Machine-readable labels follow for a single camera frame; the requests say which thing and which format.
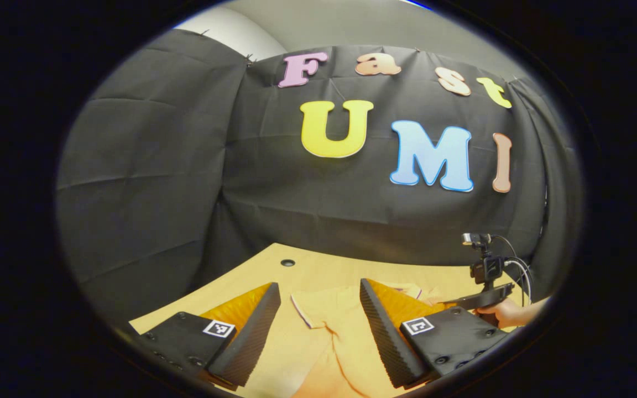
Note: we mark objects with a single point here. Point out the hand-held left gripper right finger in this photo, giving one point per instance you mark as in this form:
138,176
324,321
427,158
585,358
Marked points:
382,337

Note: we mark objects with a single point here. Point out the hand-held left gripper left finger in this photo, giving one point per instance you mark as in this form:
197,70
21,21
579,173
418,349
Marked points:
252,342

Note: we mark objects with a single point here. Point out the orange T-shirt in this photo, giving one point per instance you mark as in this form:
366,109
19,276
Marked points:
340,331

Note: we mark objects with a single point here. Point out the black table grommet hole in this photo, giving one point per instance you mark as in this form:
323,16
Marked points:
287,262

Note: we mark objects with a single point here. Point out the black backdrop cloth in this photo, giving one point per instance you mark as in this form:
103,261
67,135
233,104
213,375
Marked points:
158,182

